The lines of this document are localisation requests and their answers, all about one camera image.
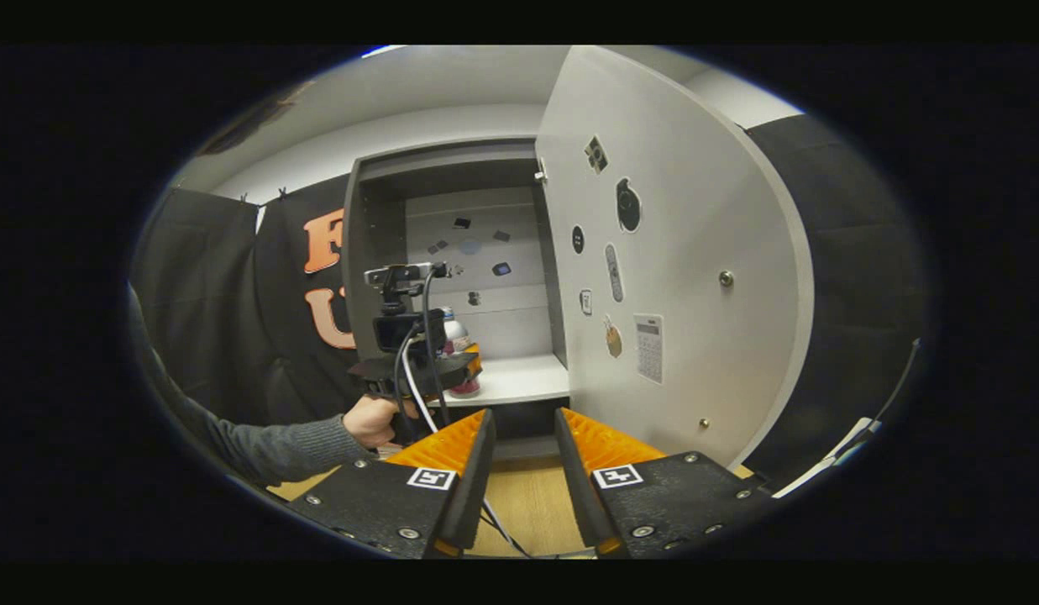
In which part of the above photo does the thin grey cable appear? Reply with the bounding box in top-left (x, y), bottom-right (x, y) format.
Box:
top-left (870, 338), bottom-right (921, 425)

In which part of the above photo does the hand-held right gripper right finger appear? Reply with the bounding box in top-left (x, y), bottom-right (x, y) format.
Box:
top-left (554, 408), bottom-right (776, 560)

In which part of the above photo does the white cable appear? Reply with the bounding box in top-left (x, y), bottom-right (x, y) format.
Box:
top-left (400, 336), bottom-right (533, 558)

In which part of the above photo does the white bottle with red base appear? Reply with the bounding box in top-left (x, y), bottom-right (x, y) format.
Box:
top-left (440, 306), bottom-right (484, 398)

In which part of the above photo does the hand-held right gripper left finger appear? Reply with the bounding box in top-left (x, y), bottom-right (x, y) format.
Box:
top-left (286, 408), bottom-right (497, 560)

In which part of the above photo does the black backdrop cloth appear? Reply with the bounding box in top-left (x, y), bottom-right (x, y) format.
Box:
top-left (131, 113), bottom-right (931, 488)

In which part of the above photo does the light grey cabinet door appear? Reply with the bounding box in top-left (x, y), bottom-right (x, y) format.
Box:
top-left (533, 45), bottom-right (816, 471)

